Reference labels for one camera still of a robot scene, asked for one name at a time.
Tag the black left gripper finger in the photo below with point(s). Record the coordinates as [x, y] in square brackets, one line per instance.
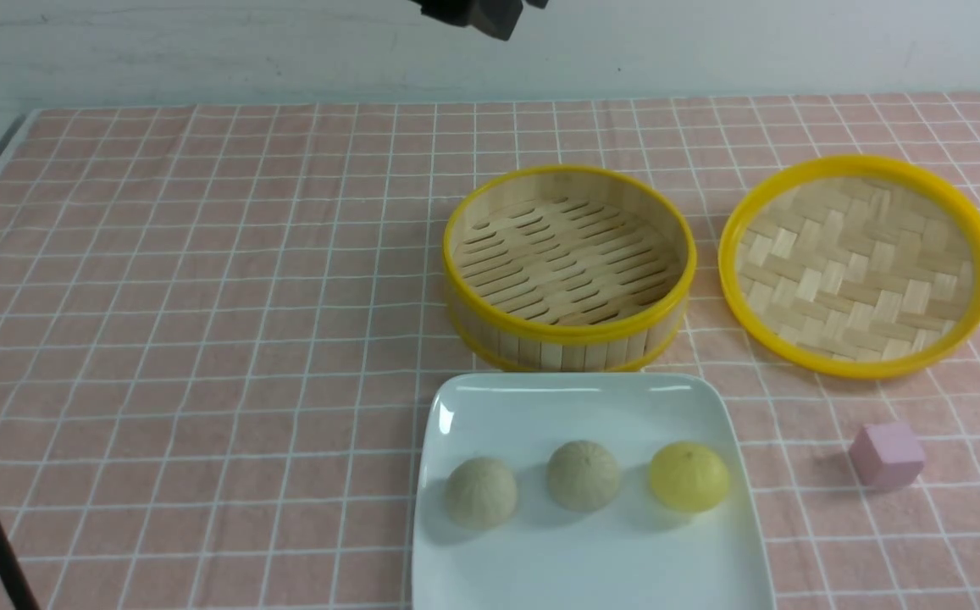
[495, 19]

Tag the pink cube block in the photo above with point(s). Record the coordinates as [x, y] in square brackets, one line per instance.
[887, 456]

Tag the yellow-rimmed bamboo steamer basket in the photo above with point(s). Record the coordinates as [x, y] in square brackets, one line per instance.
[567, 268]

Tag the yellow-rimmed woven steamer lid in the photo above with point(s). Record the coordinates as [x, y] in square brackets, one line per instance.
[855, 266]

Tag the beige steamed bun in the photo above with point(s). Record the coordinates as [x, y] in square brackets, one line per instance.
[583, 476]
[481, 494]

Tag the yellow steamed bun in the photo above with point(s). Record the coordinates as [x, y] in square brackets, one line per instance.
[688, 477]

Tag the beige steamed bun front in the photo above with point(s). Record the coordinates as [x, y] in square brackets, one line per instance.
[583, 476]

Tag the white square plate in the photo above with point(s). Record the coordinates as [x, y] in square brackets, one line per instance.
[633, 554]

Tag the pink checkered tablecloth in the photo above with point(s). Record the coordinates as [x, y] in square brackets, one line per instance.
[221, 330]

